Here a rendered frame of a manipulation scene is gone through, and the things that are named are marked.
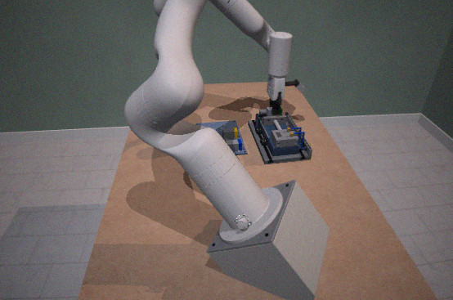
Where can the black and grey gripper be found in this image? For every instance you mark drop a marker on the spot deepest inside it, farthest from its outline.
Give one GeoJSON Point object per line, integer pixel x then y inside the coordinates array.
{"type": "Point", "coordinates": [276, 89]}

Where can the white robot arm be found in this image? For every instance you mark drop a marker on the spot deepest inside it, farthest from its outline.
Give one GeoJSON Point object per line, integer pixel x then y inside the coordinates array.
{"type": "Point", "coordinates": [155, 113]}

